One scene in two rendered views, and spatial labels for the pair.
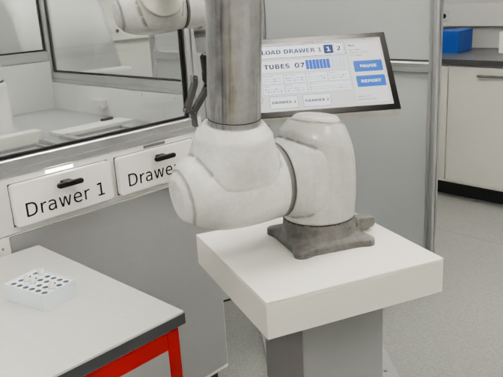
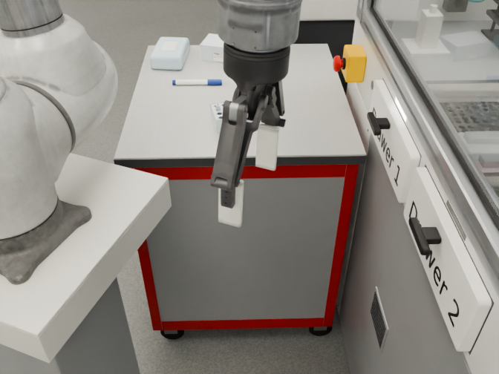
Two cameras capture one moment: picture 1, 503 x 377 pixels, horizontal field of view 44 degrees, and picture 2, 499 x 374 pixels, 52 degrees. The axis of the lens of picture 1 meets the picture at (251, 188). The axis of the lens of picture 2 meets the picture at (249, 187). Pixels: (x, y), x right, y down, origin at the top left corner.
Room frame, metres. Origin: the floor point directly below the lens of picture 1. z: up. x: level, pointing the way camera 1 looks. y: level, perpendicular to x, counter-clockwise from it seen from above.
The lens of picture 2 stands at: (2.00, -0.33, 1.45)
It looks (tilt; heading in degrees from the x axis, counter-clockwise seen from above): 39 degrees down; 134
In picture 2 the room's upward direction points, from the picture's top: straight up
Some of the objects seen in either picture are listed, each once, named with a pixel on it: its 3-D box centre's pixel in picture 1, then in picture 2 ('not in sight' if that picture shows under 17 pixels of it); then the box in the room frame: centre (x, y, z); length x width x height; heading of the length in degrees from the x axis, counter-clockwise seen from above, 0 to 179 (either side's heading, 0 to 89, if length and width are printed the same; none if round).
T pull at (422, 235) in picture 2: (162, 156); (426, 235); (1.81, 0.26, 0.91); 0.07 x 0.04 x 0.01; 135
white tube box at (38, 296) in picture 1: (40, 289); (237, 114); (1.21, 0.45, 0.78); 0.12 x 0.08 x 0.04; 58
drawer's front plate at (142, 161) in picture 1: (158, 165); (439, 250); (1.82, 0.28, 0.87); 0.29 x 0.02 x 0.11; 135
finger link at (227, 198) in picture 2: not in sight; (225, 192); (1.66, -0.01, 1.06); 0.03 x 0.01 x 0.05; 113
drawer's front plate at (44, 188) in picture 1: (64, 192); (390, 136); (1.60, 0.50, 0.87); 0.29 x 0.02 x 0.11; 135
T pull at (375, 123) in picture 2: (67, 182); (379, 123); (1.58, 0.48, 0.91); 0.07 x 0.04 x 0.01; 135
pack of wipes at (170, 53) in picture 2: not in sight; (170, 53); (0.81, 0.56, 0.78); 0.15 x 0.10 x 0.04; 129
